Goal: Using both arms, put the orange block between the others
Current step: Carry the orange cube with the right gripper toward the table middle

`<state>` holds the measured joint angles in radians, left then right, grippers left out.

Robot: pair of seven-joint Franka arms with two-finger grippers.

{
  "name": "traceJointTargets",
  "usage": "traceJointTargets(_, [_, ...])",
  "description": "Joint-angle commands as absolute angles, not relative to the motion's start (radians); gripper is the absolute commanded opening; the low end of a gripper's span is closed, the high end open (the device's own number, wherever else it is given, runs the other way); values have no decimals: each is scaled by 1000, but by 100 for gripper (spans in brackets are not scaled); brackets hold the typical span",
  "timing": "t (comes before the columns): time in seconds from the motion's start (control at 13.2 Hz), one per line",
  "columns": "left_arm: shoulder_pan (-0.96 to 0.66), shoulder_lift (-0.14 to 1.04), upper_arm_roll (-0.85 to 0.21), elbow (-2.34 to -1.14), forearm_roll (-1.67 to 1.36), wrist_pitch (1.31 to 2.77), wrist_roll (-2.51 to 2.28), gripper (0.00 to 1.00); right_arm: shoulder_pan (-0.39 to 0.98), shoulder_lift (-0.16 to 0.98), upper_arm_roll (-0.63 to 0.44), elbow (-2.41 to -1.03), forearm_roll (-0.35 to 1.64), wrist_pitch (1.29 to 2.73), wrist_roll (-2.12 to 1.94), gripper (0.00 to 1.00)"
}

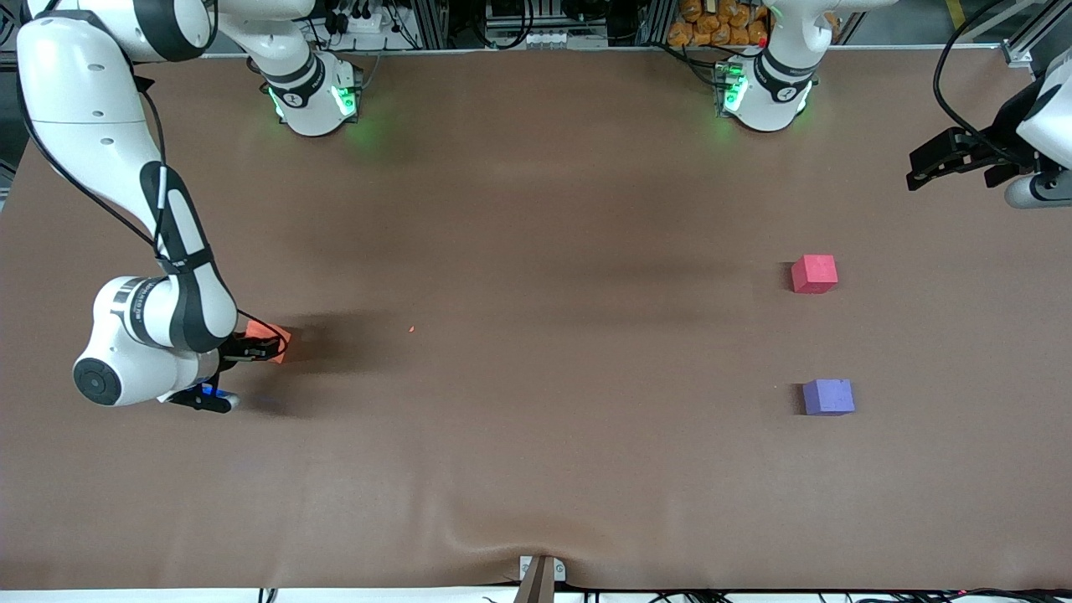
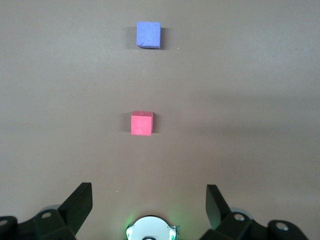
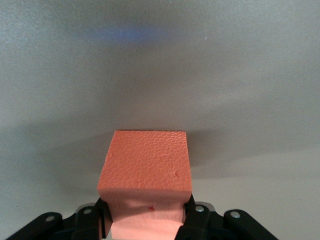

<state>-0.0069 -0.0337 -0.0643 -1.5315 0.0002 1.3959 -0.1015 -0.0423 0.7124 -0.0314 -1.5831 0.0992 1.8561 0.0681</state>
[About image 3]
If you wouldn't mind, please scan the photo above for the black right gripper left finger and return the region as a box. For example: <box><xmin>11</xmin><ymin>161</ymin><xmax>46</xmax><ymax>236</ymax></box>
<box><xmin>6</xmin><ymin>196</ymin><xmax>113</xmax><ymax>240</ymax></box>

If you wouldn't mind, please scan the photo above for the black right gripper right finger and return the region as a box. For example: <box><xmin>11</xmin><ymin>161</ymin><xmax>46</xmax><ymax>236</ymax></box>
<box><xmin>174</xmin><ymin>194</ymin><xmax>278</xmax><ymax>240</ymax></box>

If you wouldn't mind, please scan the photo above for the orange foam block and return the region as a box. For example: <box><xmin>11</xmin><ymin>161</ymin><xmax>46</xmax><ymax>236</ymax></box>
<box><xmin>96</xmin><ymin>129</ymin><xmax>193</xmax><ymax>240</ymax></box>

